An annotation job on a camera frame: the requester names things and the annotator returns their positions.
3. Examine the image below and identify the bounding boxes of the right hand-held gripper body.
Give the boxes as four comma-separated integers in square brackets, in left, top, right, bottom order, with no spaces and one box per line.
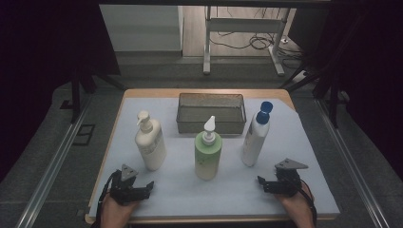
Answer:
[265,158,309,198]

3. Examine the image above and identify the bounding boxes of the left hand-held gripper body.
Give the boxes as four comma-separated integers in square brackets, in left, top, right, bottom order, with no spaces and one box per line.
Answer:
[108,163,150,205]

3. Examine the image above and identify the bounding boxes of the white bottle with blue cap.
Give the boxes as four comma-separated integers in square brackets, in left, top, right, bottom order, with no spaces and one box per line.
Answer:
[240,101,274,168]

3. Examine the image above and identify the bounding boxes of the cream pump bottle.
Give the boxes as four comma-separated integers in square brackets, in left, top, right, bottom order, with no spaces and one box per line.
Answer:
[134,109,167,172]

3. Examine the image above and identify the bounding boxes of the green pump bottle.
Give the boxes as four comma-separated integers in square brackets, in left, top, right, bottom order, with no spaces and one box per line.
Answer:
[194,115,223,181]

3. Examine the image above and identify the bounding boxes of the metal mesh basket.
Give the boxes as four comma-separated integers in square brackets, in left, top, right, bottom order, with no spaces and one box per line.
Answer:
[176,92,247,135]

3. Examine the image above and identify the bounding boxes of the person's left hand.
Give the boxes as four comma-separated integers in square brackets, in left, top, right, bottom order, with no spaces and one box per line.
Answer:
[101,193,141,224]

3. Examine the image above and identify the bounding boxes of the person's right hand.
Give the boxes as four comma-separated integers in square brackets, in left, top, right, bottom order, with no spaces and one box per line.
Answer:
[275,183,314,222]

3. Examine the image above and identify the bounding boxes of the black stand legs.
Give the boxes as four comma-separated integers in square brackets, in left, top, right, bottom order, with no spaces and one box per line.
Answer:
[59,65,127,125]
[278,61,351,129]

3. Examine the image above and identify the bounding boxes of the dark curtain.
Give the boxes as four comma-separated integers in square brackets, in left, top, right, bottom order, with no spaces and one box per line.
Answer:
[0,0,122,183]
[286,0,403,181]

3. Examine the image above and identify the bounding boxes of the white cabinet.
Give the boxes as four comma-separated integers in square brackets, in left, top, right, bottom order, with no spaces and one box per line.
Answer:
[99,4,184,53]

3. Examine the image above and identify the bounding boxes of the aluminium floor rail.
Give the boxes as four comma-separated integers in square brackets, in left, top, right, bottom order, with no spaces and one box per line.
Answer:
[14,94,93,228]
[315,98,392,228]

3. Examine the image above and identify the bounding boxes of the black floor cables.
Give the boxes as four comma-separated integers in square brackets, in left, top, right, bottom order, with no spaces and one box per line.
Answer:
[208,7,305,69]

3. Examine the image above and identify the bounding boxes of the white metal stand frame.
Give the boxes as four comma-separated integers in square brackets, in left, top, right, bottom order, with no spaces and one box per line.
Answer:
[202,5,291,77]

